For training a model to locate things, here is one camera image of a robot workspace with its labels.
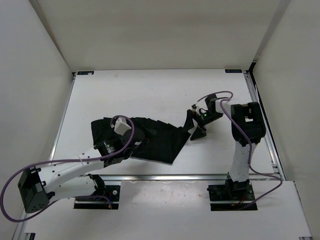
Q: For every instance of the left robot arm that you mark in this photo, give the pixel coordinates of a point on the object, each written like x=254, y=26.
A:
x=64, y=180

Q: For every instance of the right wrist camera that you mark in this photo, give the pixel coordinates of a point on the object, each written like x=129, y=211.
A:
x=198, y=108

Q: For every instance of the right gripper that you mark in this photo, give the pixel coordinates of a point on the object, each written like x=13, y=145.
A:
x=189, y=123

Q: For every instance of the blue corner label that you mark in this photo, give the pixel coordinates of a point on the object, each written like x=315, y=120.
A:
x=84, y=73
x=233, y=71

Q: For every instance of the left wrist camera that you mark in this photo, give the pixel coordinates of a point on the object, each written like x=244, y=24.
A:
x=120, y=125

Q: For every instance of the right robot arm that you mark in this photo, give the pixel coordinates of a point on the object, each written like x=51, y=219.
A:
x=247, y=129

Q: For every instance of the front aluminium rail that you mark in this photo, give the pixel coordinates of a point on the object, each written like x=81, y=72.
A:
x=179, y=177

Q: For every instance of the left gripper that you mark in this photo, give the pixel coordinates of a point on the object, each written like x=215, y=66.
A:
x=149, y=133

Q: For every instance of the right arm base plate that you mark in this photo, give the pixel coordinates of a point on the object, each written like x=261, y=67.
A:
x=225, y=197

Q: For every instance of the left blue corner label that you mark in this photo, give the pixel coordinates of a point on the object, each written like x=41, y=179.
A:
x=84, y=73

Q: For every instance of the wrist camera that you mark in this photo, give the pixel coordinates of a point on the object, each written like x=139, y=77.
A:
x=120, y=125
x=198, y=108

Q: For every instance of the left aluminium rail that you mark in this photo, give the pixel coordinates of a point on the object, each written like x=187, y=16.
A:
x=19, y=233

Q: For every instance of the right blue corner label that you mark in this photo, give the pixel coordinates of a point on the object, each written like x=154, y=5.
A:
x=233, y=71

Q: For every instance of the black pleated skirt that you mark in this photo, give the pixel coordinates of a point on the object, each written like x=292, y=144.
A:
x=153, y=140

